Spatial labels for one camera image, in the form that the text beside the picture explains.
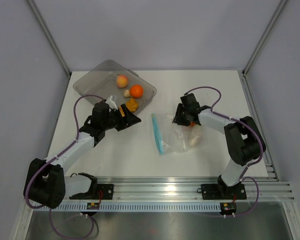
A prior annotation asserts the white fake radish with leaves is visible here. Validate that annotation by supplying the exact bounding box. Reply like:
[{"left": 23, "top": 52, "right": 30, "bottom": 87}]
[{"left": 188, "top": 125, "right": 203, "bottom": 147}]

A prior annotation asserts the beige fake garlic bulb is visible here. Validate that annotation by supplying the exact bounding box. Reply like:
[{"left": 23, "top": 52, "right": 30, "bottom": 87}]
[{"left": 123, "top": 89, "right": 131, "bottom": 98}]

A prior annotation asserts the fake peach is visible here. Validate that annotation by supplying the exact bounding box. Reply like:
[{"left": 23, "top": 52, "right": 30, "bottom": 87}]
[{"left": 116, "top": 74, "right": 129, "bottom": 89}]

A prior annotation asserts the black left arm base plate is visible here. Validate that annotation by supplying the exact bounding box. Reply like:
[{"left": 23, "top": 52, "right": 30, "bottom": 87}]
[{"left": 69, "top": 183, "right": 114, "bottom": 200}]

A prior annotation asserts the aluminium frame rail right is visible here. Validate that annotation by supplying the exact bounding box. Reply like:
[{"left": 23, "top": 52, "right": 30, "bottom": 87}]
[{"left": 237, "top": 70, "right": 281, "bottom": 182}]

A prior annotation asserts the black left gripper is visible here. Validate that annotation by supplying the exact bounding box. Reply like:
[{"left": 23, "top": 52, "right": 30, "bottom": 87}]
[{"left": 102, "top": 104, "right": 141, "bottom": 132}]

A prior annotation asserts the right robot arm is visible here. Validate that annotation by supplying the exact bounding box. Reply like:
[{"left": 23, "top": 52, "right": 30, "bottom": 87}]
[{"left": 173, "top": 93, "right": 266, "bottom": 200}]

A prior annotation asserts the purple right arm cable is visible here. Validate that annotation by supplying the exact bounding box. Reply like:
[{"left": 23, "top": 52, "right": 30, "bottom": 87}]
[{"left": 184, "top": 86, "right": 263, "bottom": 218}]

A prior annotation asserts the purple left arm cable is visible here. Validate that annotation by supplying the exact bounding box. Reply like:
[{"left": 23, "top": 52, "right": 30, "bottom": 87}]
[{"left": 24, "top": 94, "right": 108, "bottom": 237}]

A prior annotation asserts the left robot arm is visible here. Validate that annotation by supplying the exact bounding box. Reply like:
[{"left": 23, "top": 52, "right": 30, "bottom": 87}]
[{"left": 23, "top": 100, "right": 142, "bottom": 209}]

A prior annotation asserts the orange fake orange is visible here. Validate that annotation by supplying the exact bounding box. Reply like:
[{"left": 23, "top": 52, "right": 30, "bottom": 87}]
[{"left": 129, "top": 84, "right": 144, "bottom": 98}]

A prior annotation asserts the clear zip top bag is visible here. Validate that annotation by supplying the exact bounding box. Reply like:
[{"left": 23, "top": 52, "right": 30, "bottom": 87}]
[{"left": 151, "top": 113, "right": 208, "bottom": 155}]

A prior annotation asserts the smoky clear plastic bin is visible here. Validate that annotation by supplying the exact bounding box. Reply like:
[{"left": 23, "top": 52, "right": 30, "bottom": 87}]
[{"left": 73, "top": 59, "right": 157, "bottom": 115}]

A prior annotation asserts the white slotted cable duct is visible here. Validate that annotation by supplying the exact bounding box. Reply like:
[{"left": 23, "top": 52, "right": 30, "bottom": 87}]
[{"left": 33, "top": 202, "right": 223, "bottom": 213}]

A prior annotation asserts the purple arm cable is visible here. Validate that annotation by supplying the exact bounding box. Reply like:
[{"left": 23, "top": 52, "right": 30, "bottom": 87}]
[
  {"left": 24, "top": 94, "right": 108, "bottom": 237},
  {"left": 184, "top": 86, "right": 263, "bottom": 218}
]

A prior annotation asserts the fake fried chicken piece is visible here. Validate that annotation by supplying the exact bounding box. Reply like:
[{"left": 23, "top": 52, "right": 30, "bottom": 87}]
[{"left": 125, "top": 98, "right": 139, "bottom": 113}]

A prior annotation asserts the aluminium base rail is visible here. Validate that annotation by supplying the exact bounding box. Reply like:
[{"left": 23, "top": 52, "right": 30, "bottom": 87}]
[{"left": 23, "top": 176, "right": 295, "bottom": 202}]

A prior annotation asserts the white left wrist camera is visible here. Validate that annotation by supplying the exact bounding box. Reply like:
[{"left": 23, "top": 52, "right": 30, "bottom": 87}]
[{"left": 105, "top": 95, "right": 118, "bottom": 110}]

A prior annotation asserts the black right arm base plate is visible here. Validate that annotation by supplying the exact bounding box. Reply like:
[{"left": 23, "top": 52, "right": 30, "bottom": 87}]
[{"left": 200, "top": 183, "right": 247, "bottom": 200}]

